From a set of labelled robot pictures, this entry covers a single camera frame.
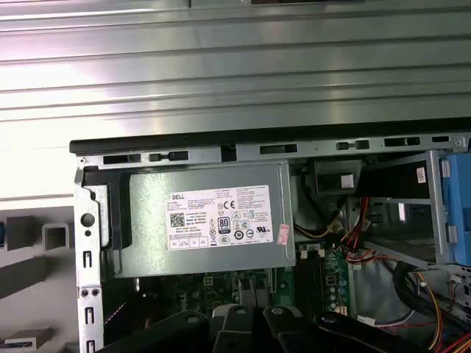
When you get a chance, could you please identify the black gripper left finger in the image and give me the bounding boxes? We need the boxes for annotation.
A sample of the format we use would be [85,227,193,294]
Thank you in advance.
[96,304,255,353]

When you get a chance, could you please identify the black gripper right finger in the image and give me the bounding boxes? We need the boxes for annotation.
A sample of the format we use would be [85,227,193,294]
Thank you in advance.
[262,304,439,353]

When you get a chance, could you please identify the black RAM slot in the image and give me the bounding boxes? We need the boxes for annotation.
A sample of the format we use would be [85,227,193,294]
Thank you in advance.
[311,252,319,321]
[297,252,305,321]
[303,252,312,321]
[316,252,325,321]

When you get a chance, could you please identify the green motherboard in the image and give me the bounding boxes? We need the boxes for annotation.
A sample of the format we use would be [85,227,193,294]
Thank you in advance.
[121,245,356,334]

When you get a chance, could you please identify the grey power supply unit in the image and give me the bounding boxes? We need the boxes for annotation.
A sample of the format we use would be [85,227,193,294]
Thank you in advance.
[112,161,298,279]

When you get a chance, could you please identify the black grey PC case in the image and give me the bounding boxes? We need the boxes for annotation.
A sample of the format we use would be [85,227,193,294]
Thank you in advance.
[68,117,471,353]

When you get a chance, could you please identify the metal drive cage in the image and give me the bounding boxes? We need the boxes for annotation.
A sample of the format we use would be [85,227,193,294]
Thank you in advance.
[358,149,453,268]

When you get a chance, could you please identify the grey parts rack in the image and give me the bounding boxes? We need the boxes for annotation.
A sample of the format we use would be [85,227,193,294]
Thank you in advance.
[0,205,77,353]

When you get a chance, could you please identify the yellow black wire bundle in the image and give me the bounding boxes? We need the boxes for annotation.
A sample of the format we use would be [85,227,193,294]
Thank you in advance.
[294,215,349,242]

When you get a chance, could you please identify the red orange wire bundle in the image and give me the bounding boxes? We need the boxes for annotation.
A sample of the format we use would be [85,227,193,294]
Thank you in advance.
[340,196,471,353]

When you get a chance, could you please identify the black cable bundle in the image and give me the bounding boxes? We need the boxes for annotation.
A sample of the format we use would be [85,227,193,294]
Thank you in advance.
[392,261,471,334]

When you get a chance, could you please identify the blue plastic drive bracket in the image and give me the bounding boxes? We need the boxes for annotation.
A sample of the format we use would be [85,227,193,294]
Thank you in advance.
[439,152,471,268]

